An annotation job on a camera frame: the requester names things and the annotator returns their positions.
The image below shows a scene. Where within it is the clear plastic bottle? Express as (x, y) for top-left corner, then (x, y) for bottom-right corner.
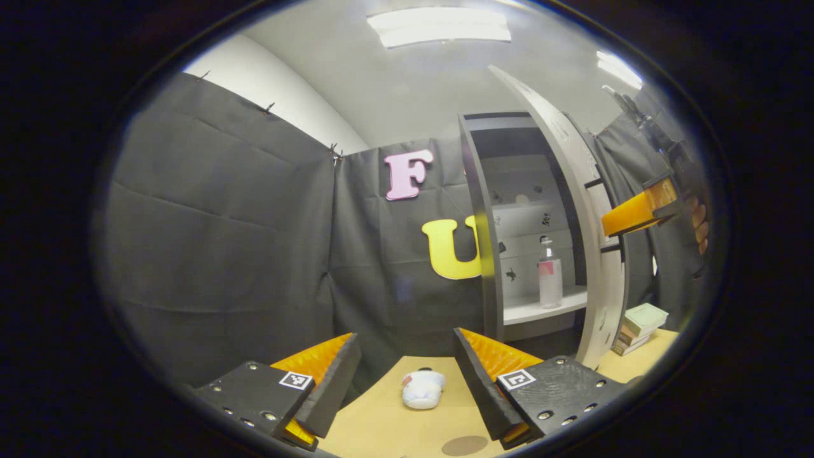
(539, 235), (563, 309)

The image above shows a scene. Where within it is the narrow ceiling light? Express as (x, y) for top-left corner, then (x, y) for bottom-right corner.
(597, 51), (644, 90)

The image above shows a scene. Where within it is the pale green book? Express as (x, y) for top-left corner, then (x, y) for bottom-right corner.
(623, 303), (669, 337)

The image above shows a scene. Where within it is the black backdrop cloth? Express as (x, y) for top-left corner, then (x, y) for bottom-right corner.
(95, 71), (710, 408)

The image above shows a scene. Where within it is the large ceiling light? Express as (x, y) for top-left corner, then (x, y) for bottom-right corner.
(367, 8), (511, 49)

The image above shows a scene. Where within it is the brown book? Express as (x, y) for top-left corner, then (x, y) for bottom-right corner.
(618, 324), (654, 349)

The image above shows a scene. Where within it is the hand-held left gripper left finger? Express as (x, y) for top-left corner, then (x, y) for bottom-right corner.
(191, 332), (362, 452)

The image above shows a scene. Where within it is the small white toy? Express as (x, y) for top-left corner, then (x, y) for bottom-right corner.
(401, 370), (446, 410)

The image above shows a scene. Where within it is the round brown coaster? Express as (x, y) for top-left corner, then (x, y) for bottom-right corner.
(442, 436), (489, 457)

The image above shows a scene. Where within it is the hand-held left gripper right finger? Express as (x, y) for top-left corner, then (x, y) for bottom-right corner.
(452, 328), (627, 451)

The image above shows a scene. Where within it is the beige cabinet door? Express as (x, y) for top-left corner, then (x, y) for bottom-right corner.
(488, 64), (630, 371)

